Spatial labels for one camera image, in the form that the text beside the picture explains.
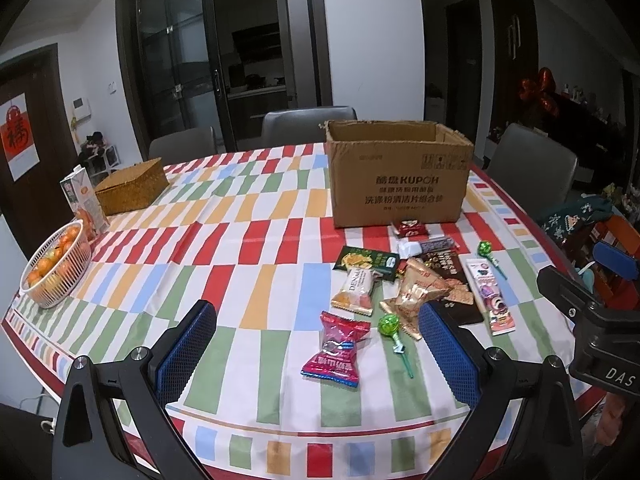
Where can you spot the red fu poster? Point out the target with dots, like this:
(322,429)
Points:
(17,139)

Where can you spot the brown cardboard box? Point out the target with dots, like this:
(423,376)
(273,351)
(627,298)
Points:
(383,172)

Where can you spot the dark green christmas cloth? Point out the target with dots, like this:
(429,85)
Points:
(567,220)

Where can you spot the dark chocolate bar packet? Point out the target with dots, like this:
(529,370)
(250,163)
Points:
(460,302)

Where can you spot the colourful striped tablecloth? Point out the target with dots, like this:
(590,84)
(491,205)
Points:
(253,234)

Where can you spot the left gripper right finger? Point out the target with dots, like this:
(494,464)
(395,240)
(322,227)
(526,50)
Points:
(545,440)

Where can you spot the grey chair left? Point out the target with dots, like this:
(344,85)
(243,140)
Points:
(184,145)

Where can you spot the white pink candy strip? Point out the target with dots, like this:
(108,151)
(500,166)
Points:
(500,319)

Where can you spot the grey chair right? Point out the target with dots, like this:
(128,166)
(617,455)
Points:
(534,170)

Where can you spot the juice carton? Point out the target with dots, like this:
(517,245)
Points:
(80,195)

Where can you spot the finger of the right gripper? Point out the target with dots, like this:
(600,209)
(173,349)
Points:
(568,295)
(612,258)

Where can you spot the glass sliding door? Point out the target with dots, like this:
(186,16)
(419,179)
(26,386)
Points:
(170,61)

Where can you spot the red balloon decoration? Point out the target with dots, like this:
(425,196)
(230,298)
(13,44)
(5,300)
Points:
(541,89)

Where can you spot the white orange biscuit packet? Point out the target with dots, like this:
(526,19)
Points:
(355,294)

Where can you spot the white grey snack bar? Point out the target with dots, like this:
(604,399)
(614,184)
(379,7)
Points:
(415,248)

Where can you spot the green lollipop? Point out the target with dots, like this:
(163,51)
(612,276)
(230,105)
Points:
(389,327)
(484,250)

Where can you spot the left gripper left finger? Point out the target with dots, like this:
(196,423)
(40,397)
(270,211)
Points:
(89,442)

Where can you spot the white basket of oranges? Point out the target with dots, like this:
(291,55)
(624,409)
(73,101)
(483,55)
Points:
(57,265)

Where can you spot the green cracker packet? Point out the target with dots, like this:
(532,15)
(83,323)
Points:
(385,264)

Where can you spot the red snack packet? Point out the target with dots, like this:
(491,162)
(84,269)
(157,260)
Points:
(409,228)

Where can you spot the grey chair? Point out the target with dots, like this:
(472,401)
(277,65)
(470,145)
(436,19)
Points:
(301,126)
(534,170)
(184,145)

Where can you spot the gold brown snack packet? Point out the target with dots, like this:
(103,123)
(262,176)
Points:
(419,284)

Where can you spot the pink red candy bag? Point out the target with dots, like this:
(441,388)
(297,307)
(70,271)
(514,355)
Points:
(337,358)

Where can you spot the woven straw box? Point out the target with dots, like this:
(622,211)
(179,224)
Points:
(132,188)

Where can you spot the grey chair middle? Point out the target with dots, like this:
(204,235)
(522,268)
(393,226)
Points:
(301,126)

